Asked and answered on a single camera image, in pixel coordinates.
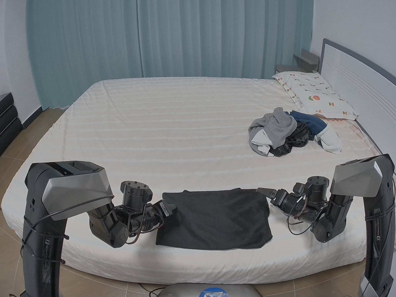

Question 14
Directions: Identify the black chest of drawers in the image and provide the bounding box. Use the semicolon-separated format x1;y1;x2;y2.
0;92;23;157

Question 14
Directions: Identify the black cable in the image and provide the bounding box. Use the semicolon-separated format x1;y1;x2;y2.
20;195;114;259
138;283;169;297

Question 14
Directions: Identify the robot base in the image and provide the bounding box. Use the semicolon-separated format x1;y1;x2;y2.
156;283;263;297

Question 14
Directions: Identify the bed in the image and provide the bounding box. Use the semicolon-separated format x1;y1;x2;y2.
1;38;396;285

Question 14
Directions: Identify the grey bedside table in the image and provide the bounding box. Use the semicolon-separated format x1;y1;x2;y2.
275;49;320;73

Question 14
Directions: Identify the black T-shirt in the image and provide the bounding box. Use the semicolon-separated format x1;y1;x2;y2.
155;188;273;250

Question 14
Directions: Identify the blue-green curtain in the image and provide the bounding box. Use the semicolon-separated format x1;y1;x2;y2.
26;0;314;111

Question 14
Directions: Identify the white printed pillow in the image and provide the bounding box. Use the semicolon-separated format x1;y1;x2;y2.
272;71;359;120

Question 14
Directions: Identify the pile of clothes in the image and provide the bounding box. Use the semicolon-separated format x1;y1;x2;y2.
248;107;343;158

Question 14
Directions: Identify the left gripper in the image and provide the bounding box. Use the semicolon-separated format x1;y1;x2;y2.
144;200;177;228

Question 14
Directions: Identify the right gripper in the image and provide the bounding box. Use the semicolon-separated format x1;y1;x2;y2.
256;187;305;219

